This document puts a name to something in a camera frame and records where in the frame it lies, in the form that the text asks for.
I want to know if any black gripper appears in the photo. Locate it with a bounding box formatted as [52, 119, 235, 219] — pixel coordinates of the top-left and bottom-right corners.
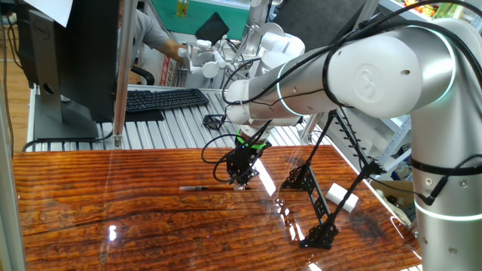
[227, 145, 264, 189]

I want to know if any thin black pen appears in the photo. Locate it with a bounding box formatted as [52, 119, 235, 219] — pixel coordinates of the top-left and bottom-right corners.
[179, 184, 252, 191]

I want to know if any bare forearm of operator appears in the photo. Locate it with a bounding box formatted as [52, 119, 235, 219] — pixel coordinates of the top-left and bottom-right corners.
[156, 37, 186, 63]

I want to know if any black pen rack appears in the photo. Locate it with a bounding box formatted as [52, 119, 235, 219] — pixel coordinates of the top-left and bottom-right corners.
[280, 108, 388, 251]

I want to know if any small black folding stand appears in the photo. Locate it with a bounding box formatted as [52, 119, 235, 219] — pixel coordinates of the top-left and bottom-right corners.
[202, 113, 227, 131]

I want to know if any white foam block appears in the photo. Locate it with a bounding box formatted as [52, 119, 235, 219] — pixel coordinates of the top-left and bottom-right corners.
[325, 183, 360, 214]

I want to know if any wood grain table mat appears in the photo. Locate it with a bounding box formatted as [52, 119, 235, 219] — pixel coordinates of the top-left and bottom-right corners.
[12, 145, 423, 271]

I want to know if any black keyboard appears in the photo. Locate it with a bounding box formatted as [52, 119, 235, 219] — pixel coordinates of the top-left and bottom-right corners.
[125, 88, 210, 113]

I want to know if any black desk pad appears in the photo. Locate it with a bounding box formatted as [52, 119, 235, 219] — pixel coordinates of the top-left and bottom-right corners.
[125, 108, 166, 123]

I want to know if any white articulated device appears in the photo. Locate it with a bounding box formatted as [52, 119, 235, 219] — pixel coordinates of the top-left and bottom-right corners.
[176, 38, 227, 79]

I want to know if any black chair armrest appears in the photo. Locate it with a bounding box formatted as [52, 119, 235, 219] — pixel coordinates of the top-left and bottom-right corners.
[130, 64, 154, 86]

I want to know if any black tablet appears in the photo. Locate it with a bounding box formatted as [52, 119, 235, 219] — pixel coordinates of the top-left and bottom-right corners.
[194, 11, 230, 46]

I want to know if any cardboard box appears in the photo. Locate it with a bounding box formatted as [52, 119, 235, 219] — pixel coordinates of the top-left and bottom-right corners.
[371, 179, 415, 223]

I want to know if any person in grey shirt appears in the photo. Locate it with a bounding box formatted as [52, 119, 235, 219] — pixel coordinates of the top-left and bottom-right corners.
[134, 9, 170, 69]

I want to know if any dark grey panel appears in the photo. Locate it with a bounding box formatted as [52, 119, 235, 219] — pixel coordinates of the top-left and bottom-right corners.
[273, 0, 368, 52]

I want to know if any yellow drink bottle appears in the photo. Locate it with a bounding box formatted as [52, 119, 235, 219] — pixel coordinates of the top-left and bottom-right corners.
[175, 0, 190, 18]

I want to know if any green board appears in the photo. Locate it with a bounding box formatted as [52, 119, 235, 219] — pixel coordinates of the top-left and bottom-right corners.
[150, 0, 250, 38]

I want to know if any black computer monitor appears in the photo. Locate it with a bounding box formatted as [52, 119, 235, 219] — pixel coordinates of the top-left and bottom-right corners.
[14, 0, 121, 141]

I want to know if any white metal shelf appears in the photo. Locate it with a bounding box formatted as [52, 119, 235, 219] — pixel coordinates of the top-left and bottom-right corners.
[376, 0, 482, 181]

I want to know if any white paper sheet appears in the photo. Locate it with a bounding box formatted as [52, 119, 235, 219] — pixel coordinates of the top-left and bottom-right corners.
[24, 0, 75, 28]

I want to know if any pale green plastic bottle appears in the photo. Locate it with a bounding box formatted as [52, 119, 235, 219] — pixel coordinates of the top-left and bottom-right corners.
[446, 2, 466, 20]

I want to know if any green flange ring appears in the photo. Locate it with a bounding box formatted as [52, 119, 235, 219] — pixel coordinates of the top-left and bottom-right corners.
[235, 133, 269, 151]

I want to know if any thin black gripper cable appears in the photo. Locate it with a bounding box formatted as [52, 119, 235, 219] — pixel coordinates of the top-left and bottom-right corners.
[200, 133, 242, 184]

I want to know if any black monitor power cable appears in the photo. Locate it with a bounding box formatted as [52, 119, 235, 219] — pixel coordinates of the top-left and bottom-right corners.
[21, 129, 114, 152]

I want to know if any black hanging cable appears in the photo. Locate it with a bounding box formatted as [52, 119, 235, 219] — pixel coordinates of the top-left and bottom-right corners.
[0, 14, 16, 159]

